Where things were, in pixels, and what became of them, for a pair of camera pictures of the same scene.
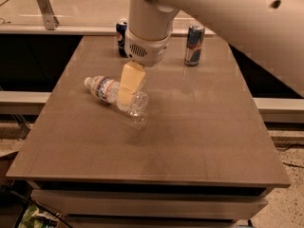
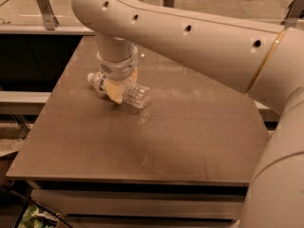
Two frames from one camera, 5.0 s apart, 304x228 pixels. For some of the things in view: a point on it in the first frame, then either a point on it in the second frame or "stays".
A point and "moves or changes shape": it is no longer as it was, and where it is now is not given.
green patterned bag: (36, 217) stays
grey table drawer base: (114, 204) stays
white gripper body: (146, 50) to (118, 70)
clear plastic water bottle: (107, 89) moves or changes shape
